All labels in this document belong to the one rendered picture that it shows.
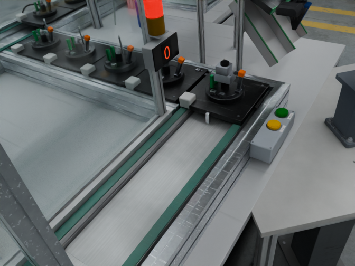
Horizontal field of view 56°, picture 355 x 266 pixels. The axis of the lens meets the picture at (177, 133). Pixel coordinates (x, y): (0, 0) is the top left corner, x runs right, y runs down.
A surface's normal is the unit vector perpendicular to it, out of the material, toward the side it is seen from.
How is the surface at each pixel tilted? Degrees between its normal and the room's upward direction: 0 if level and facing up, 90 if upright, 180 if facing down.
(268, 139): 0
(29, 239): 90
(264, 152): 90
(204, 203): 0
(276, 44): 45
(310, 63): 0
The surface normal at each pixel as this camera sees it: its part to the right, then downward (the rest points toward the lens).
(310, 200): -0.09, -0.75
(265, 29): 0.44, -0.25
